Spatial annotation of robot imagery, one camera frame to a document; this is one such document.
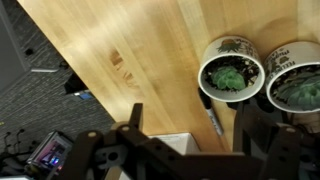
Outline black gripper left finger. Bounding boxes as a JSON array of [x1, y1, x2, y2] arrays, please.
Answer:
[[56, 102, 151, 180]]

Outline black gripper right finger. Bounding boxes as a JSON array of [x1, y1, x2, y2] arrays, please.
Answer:
[[233, 101, 320, 180]]

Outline lit desktop computer case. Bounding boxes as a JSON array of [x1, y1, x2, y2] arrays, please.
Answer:
[[25, 130, 75, 174]]

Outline black floor device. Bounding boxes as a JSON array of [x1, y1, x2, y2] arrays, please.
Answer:
[[63, 71, 96, 102]]

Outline black marker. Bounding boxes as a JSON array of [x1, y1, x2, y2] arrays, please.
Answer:
[[198, 87, 225, 137]]

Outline white box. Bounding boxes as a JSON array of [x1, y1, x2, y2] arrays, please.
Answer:
[[146, 132, 203, 156]]

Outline white succulent plant pot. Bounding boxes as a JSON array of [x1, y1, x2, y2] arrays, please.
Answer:
[[264, 40, 320, 114], [197, 35, 267, 103]]

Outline black floor socket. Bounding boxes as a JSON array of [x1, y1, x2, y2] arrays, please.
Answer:
[[23, 47, 35, 57]]

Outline grey metal cabinet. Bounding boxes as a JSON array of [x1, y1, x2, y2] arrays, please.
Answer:
[[0, 0, 33, 96]]

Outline black floor cables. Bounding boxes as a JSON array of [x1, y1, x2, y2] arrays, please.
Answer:
[[0, 128, 28, 158]]

